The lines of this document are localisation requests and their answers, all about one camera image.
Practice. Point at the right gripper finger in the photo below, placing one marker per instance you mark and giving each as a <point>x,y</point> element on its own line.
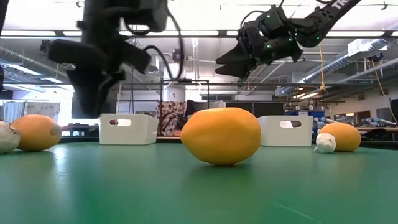
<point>239,71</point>
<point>239,56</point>

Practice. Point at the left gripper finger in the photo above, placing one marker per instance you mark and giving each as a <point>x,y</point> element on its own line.
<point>87,93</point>
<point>113,79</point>

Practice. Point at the yellow lemon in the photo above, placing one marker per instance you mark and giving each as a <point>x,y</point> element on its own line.
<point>37,132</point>
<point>345,137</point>
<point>220,137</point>

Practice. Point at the white garlic bulb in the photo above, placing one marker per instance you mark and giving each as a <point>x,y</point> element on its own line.
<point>326,142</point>
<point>7,138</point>

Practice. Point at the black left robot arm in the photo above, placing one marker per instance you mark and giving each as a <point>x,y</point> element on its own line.
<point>124,12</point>

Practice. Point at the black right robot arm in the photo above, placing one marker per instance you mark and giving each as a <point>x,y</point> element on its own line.
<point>326,18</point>

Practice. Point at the small red object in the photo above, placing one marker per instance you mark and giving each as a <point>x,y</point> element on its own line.
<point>113,122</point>

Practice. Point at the pale patterned sheet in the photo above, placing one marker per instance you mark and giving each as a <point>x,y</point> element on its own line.
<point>43,109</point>

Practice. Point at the black screen panels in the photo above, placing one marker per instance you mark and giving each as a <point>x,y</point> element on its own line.
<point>267,109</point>

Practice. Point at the black chair back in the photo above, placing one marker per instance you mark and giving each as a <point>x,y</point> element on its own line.
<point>197,105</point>

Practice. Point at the white plastic basket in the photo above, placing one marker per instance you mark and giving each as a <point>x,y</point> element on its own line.
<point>140,132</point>
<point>273,137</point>

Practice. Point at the brown patterned cloth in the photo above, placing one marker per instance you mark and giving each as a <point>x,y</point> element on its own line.
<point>171,112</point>

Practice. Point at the long ceiling light bar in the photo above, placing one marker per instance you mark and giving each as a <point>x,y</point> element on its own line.
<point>31,33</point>

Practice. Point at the white curtain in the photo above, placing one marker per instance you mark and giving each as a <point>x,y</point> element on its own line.
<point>14,110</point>

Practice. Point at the blue storage bins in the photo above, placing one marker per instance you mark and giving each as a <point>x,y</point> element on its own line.
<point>306,114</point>

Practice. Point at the green table mat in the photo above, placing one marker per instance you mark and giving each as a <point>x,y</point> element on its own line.
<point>93,186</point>

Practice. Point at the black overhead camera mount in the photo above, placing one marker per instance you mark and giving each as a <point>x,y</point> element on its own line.
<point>44,46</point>

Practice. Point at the large silver ventilation duct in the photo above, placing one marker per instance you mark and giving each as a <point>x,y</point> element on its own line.
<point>335,62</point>

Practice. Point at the black frame post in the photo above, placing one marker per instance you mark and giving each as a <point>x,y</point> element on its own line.
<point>2,18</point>

